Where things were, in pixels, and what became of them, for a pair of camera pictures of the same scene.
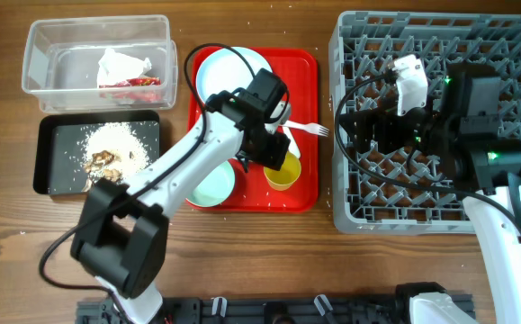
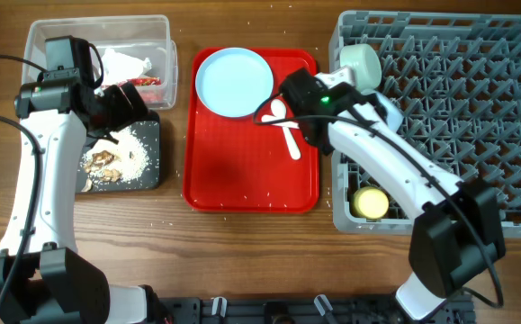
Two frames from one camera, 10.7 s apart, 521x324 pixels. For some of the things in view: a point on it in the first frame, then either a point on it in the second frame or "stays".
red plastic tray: x=251 y=190 stays
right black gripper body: x=419 y=128 -> x=373 y=108
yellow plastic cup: x=283 y=179 -> x=370 y=202
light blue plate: x=225 y=70 stays
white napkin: x=114 y=67 stays
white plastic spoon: x=291 y=145 stays
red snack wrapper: x=134 y=82 stays
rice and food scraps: x=112 y=150 stays
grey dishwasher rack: x=388 y=188 stays
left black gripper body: x=270 y=148 -> x=116 y=112
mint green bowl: x=216 y=188 -> x=365 y=64
